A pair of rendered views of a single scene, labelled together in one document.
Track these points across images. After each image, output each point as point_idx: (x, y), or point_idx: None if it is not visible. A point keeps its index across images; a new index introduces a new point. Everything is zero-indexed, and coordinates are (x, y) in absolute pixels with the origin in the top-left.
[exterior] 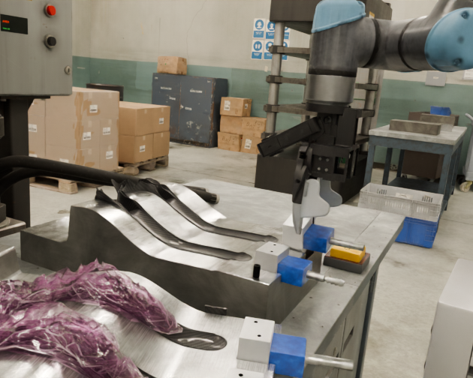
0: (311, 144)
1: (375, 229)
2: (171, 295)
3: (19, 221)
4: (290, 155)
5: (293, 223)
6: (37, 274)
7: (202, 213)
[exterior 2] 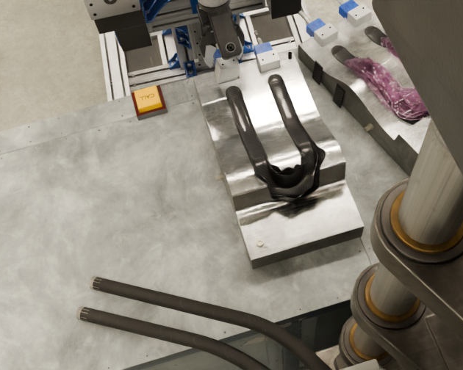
0: (232, 15)
1: (41, 134)
2: (334, 77)
3: (320, 357)
4: None
5: (240, 56)
6: (360, 205)
7: (236, 147)
